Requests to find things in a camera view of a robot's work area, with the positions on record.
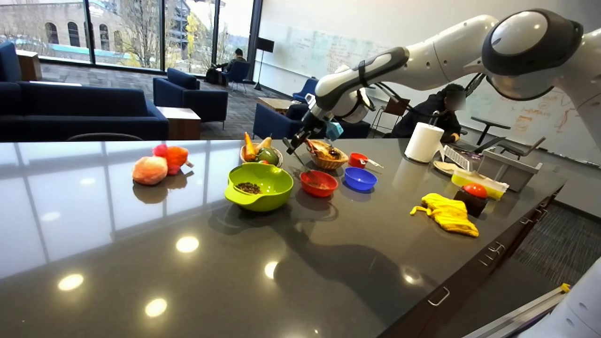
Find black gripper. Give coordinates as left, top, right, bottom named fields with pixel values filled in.
left=284, top=112, right=331, bottom=155

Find yellow wicker basket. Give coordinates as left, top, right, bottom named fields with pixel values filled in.
left=304, top=137, right=351, bottom=172

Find orange plastic bowl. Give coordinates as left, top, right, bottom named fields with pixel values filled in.
left=299, top=169, right=342, bottom=202

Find green plastic bowl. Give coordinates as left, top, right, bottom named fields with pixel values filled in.
left=223, top=161, right=297, bottom=214

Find blue plastic bowl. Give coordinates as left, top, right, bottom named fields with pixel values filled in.
left=342, top=165, right=379, bottom=195

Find green toy avocado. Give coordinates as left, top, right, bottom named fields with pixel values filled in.
left=257, top=146, right=282, bottom=167

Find snack packet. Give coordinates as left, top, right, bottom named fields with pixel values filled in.
left=306, top=137, right=346, bottom=159

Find dark blue two-seat sofa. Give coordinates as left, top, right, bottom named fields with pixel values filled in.
left=252, top=101, right=372, bottom=140

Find low wooden table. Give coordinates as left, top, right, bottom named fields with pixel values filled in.
left=257, top=95, right=297, bottom=114

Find bright blue lounge chair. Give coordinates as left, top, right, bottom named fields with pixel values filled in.
left=291, top=75, right=319, bottom=105

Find dark food bits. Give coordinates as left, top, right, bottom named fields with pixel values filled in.
left=235, top=180, right=263, bottom=195

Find red measuring cup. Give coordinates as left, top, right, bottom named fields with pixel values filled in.
left=347, top=150, right=383, bottom=169

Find person seated by window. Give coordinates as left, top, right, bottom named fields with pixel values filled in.
left=223, top=47, right=252, bottom=82

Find brown chair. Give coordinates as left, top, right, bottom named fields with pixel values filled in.
left=374, top=93, right=411, bottom=133

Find wooden coffee table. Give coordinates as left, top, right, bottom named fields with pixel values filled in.
left=156, top=105, right=203, bottom=140

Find dark blue armchair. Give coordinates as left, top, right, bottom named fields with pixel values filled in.
left=152, top=67, right=229, bottom=123

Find red plush tomato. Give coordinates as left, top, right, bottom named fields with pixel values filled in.
left=152, top=142, right=192, bottom=178

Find white paper towel roll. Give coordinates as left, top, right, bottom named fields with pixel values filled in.
left=402, top=122, right=445, bottom=165

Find peach plush toy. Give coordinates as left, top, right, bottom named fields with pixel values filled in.
left=131, top=155, right=171, bottom=187

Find person in black jacket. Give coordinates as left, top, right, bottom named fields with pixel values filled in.
left=392, top=82, right=466, bottom=144

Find white plate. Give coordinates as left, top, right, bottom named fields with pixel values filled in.
left=430, top=159, right=466, bottom=176

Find clear plastic lid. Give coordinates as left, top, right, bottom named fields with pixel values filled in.
left=439, top=142, right=471, bottom=172

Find yellow knitted cloth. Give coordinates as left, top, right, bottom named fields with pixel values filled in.
left=409, top=191, right=481, bottom=238

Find yellow plastic container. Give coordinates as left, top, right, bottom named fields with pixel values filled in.
left=449, top=167, right=511, bottom=202

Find grey box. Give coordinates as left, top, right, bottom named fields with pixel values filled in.
left=477, top=148, right=543, bottom=193

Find long dark blue sofa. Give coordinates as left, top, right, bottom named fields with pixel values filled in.
left=0, top=80, right=169, bottom=142

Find wooden cabinet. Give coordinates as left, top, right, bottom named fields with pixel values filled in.
left=15, top=50, right=43, bottom=80

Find white rod yellow tip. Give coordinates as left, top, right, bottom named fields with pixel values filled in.
left=466, top=281, right=573, bottom=338

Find blue high-back chair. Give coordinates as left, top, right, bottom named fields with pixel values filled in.
left=0, top=41, right=24, bottom=82

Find white paper sheet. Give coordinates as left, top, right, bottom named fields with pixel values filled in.
left=518, top=259, right=601, bottom=338

